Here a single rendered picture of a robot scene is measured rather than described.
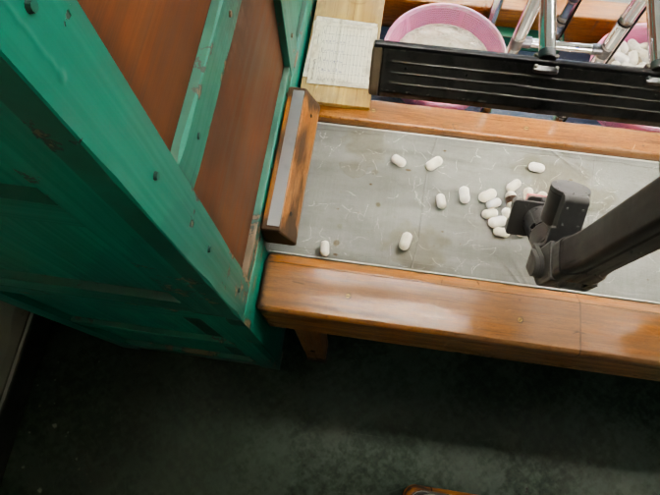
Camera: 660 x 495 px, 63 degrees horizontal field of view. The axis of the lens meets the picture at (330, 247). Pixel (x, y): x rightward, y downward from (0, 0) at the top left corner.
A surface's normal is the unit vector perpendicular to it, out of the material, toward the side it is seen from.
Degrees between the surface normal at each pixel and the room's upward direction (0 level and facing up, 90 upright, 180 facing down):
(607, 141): 0
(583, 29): 90
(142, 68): 90
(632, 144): 0
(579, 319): 0
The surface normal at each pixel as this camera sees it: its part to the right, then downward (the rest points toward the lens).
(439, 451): -0.02, -0.33
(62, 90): 0.99, 0.13
